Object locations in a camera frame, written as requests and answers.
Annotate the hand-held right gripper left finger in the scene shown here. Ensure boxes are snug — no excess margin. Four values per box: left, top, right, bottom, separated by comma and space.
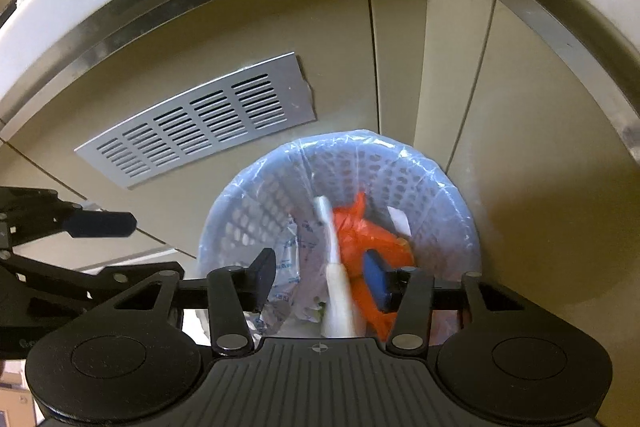
114, 249, 277, 356

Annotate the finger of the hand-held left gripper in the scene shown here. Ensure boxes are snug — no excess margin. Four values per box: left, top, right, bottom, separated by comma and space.
0, 189, 137, 243
0, 252, 185, 303

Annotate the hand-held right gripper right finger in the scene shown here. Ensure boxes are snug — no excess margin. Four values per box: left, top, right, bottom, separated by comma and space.
364, 251, 528, 354

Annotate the orange plastic bag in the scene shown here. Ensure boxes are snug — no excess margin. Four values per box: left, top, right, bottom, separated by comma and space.
332, 192, 418, 343

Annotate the blue-lined plastic waste basket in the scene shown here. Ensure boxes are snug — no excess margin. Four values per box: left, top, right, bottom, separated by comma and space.
197, 129, 483, 343

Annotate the clear printed plastic wrapper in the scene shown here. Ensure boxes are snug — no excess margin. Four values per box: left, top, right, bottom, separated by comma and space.
270, 212, 331, 308

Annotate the silver cabinet vent grille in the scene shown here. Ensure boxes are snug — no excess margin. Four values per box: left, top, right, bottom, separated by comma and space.
75, 52, 317, 190

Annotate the beige kitchen cabinet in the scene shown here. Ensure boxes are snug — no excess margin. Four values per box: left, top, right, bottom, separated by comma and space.
0, 0, 640, 358

